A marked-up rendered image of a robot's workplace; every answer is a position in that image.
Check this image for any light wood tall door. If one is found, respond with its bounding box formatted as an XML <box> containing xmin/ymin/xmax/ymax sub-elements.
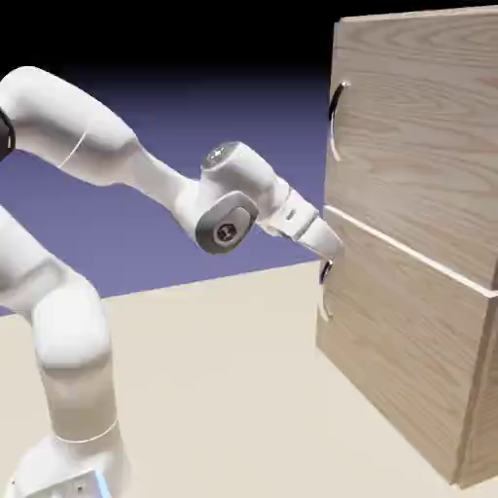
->
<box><xmin>323</xmin><ymin>7</ymin><xmax>498</xmax><ymax>291</ymax></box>

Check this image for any light wood cabinet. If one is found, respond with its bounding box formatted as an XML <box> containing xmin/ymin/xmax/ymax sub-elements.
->
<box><xmin>315</xmin><ymin>5</ymin><xmax>498</xmax><ymax>490</ymax></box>

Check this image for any short curved metal handle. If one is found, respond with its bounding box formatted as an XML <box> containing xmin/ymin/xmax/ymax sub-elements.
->
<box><xmin>317</xmin><ymin>258</ymin><xmax>336</xmax><ymax>323</ymax></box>

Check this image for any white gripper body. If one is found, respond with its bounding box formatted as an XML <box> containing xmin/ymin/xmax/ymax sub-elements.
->
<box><xmin>297</xmin><ymin>216</ymin><xmax>345</xmax><ymax>260</ymax></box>

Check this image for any light wood short door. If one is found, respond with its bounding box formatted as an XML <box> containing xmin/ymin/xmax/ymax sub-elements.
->
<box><xmin>315</xmin><ymin>205</ymin><xmax>498</xmax><ymax>485</ymax></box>

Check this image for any long curved metal handle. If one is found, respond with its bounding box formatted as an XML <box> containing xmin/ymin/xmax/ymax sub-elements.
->
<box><xmin>327</xmin><ymin>80</ymin><xmax>351</xmax><ymax>162</ymax></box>

